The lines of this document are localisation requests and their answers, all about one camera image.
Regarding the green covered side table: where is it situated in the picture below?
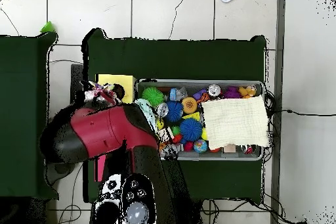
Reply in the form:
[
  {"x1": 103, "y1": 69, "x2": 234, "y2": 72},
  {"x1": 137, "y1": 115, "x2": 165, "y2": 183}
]
[{"x1": 0, "y1": 31, "x2": 60, "y2": 200}]

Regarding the dark grey floor pedal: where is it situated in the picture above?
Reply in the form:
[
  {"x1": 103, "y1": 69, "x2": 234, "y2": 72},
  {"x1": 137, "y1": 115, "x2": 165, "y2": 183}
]
[{"x1": 46, "y1": 162, "x2": 77, "y2": 185}]

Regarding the colourful printed paper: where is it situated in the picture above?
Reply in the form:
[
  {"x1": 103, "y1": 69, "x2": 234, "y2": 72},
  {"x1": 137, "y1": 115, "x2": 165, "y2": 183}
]
[{"x1": 83, "y1": 79, "x2": 123, "y2": 104}]

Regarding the green spiky ball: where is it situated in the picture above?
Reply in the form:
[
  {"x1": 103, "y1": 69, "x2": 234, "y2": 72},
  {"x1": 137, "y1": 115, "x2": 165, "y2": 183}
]
[{"x1": 141, "y1": 86, "x2": 165, "y2": 107}]

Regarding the silver drink can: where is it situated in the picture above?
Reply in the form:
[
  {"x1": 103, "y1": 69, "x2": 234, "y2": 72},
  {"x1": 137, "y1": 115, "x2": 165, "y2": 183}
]
[{"x1": 207, "y1": 83, "x2": 222, "y2": 97}]

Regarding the yellow cheese wedge toy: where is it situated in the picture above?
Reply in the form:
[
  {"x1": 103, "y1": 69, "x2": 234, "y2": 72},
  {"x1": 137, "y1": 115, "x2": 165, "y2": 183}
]
[{"x1": 182, "y1": 112, "x2": 201, "y2": 122}]

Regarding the light blue muslin cloth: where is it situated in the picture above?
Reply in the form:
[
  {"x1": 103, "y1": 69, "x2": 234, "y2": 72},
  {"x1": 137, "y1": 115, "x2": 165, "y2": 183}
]
[{"x1": 135, "y1": 98, "x2": 159, "y2": 131}]

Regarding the globe print ball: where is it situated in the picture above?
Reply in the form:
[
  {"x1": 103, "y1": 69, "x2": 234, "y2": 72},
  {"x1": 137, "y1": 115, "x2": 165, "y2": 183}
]
[{"x1": 193, "y1": 139, "x2": 209, "y2": 154}]

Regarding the wooden box with three holes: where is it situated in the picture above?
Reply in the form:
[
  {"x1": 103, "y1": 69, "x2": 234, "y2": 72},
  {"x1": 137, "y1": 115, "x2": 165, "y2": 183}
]
[{"x1": 94, "y1": 73, "x2": 137, "y2": 183}]

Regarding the cream muslin cloth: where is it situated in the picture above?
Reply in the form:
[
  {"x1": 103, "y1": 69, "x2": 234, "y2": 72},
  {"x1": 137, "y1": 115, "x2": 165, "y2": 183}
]
[{"x1": 201, "y1": 95, "x2": 271, "y2": 151}]

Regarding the toy burger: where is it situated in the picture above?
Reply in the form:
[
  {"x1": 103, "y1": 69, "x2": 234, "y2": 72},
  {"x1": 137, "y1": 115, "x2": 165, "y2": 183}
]
[{"x1": 181, "y1": 97, "x2": 198, "y2": 114}]

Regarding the large blue spiky ball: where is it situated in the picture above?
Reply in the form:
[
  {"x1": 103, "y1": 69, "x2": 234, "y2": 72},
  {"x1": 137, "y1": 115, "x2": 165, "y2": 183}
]
[{"x1": 178, "y1": 117, "x2": 203, "y2": 142}]

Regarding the wire mesh bin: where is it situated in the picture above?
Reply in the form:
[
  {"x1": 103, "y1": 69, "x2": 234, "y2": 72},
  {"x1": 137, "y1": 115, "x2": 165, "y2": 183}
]
[{"x1": 135, "y1": 78, "x2": 264, "y2": 161}]

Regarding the small bright green object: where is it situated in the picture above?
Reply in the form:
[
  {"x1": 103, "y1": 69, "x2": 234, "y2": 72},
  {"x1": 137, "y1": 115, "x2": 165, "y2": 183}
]
[{"x1": 39, "y1": 20, "x2": 56, "y2": 34}]

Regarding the long black cable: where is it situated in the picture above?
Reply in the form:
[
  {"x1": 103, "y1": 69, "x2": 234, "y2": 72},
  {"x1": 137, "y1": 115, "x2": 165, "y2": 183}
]
[{"x1": 267, "y1": 108, "x2": 336, "y2": 118}]

